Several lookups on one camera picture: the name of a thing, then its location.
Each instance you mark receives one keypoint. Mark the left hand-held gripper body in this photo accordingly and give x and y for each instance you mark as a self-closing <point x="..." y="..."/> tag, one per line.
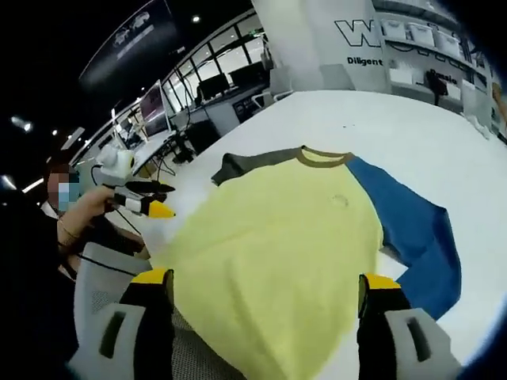
<point x="117" y="166"/>

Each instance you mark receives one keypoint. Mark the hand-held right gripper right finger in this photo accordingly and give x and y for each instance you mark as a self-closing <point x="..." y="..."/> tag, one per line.
<point x="380" y="324"/>

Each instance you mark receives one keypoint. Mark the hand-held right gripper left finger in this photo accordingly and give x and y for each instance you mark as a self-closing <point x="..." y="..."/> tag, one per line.
<point x="150" y="316"/>

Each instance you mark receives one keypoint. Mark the yellow blue grey garment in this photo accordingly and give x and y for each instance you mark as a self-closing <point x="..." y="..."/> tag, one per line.
<point x="277" y="245"/>

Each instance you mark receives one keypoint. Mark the person's left hand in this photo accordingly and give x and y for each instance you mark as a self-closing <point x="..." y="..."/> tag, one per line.
<point x="95" y="204"/>

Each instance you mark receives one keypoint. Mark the white mesh office chair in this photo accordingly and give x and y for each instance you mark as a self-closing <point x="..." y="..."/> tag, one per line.
<point x="107" y="277"/>

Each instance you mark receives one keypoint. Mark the large display screen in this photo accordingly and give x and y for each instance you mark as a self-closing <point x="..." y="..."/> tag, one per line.
<point x="154" y="109"/>

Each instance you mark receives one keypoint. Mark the black computer monitor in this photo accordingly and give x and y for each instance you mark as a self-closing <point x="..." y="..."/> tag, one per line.
<point x="249" y="75"/>
<point x="214" y="87"/>

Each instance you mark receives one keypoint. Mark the person's dark clothing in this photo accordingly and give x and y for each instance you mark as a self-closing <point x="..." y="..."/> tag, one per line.
<point x="31" y="297"/>

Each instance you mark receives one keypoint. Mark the dark hanging banner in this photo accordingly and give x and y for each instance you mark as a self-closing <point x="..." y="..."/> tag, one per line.
<point x="130" y="39"/>

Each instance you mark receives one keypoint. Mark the grey office chair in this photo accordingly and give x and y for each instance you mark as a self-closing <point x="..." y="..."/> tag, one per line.
<point x="277" y="85"/>

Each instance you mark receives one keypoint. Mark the grey flat panel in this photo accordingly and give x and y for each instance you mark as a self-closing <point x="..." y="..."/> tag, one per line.
<point x="336" y="77"/>

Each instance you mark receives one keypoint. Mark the white crumpled cloth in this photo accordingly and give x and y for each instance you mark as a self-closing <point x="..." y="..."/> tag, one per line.
<point x="480" y="126"/>

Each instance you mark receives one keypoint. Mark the grey metal shelf unit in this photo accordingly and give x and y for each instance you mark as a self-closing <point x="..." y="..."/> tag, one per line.
<point x="400" y="42"/>

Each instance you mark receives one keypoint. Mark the white storage bin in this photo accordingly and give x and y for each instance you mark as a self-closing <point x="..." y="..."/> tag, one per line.
<point x="421" y="33"/>
<point x="447" y="42"/>
<point x="394" y="29"/>

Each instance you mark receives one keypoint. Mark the black camera stand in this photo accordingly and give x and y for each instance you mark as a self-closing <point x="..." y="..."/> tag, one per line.
<point x="435" y="85"/>

